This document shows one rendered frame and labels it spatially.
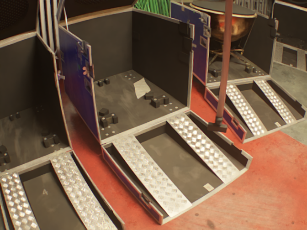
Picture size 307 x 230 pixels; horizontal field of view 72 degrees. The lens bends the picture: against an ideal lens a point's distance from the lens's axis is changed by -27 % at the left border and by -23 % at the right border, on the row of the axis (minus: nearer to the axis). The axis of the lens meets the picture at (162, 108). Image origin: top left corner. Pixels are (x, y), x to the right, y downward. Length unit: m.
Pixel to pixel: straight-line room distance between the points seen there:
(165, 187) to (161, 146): 0.49
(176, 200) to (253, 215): 0.59
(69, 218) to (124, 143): 0.81
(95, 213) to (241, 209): 1.02
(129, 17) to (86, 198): 1.95
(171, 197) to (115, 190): 0.41
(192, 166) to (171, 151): 0.24
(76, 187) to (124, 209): 0.38
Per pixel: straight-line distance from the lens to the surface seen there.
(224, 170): 2.06
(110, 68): 2.97
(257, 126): 2.59
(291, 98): 3.17
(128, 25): 2.91
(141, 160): 1.97
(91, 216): 1.74
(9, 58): 2.53
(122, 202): 1.86
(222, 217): 1.80
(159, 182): 1.87
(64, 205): 1.88
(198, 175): 2.02
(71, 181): 1.88
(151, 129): 2.24
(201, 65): 2.85
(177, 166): 2.07
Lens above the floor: 1.49
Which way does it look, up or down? 33 degrees down
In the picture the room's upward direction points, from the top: 1 degrees clockwise
